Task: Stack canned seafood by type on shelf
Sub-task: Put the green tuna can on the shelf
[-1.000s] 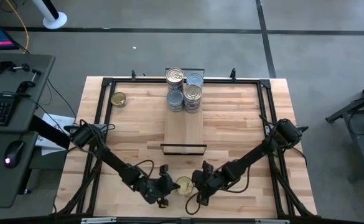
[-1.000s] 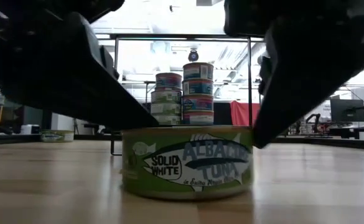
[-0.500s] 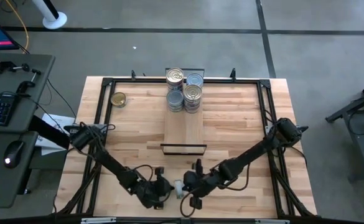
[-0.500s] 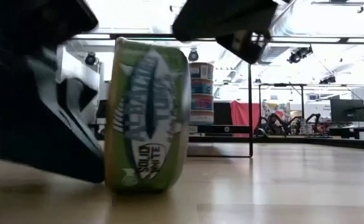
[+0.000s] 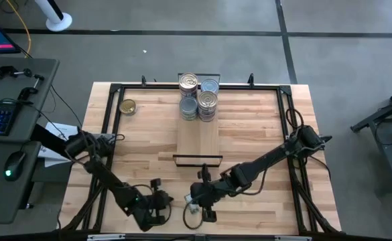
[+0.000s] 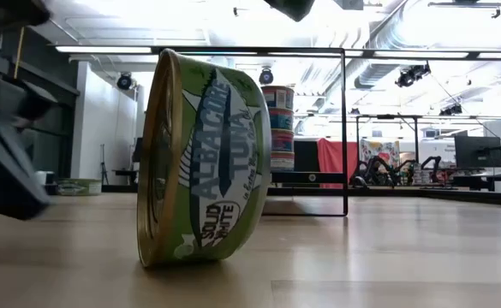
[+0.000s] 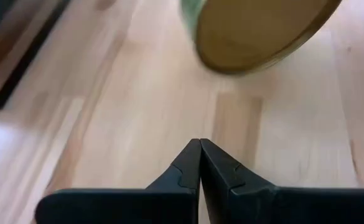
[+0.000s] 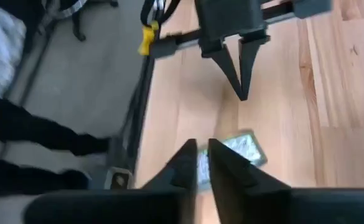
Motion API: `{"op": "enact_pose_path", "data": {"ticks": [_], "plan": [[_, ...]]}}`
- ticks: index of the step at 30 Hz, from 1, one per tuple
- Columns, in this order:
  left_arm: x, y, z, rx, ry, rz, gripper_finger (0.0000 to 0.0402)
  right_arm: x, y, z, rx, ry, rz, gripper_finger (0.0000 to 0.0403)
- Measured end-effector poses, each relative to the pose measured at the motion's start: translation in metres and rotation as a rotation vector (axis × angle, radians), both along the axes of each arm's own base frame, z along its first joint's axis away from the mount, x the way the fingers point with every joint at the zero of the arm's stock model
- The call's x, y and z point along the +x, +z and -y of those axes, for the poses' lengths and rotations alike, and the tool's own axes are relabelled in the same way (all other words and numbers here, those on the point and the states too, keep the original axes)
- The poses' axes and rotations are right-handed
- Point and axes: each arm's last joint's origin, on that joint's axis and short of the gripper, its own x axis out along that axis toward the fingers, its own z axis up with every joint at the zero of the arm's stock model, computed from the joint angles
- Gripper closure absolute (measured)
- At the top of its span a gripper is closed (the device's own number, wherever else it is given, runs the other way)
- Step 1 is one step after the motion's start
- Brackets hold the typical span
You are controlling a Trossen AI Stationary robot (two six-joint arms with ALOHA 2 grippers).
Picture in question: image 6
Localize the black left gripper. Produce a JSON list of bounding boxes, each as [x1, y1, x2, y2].
[[0, 76, 59, 222]]

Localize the deep gold seafood can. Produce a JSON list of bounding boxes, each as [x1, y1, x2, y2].
[[56, 178, 103, 197]]

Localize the gold lid seafood can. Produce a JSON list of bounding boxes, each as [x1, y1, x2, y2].
[[261, 85, 295, 111], [269, 151, 295, 173], [136, 48, 273, 269], [270, 129, 295, 154], [267, 108, 295, 133]]

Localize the white box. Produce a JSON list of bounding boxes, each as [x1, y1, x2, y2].
[[33, 170, 57, 185]]

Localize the black ceiling spotlight cluster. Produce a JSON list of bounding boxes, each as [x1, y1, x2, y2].
[[395, 62, 432, 89], [438, 104, 464, 117]]

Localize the black background monitor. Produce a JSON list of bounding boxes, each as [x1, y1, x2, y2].
[[454, 136, 501, 169], [132, 136, 145, 163]]

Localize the black curtain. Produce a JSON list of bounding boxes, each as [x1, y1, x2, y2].
[[293, 139, 319, 173]]

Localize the orange red curtain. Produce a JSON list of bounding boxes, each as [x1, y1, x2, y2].
[[317, 137, 360, 188]]

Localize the paint splattered white cloth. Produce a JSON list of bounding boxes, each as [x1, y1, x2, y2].
[[360, 139, 401, 170]]

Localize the yellow cable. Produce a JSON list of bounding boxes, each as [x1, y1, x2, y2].
[[13, 27, 25, 80]]

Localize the black background metal frame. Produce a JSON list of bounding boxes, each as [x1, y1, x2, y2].
[[355, 113, 420, 166]]

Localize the wooden shelf with black frame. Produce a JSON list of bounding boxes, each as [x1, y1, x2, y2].
[[158, 46, 349, 217]]

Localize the black aluminium table frame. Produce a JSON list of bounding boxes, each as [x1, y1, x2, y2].
[[51, 182, 501, 207]]

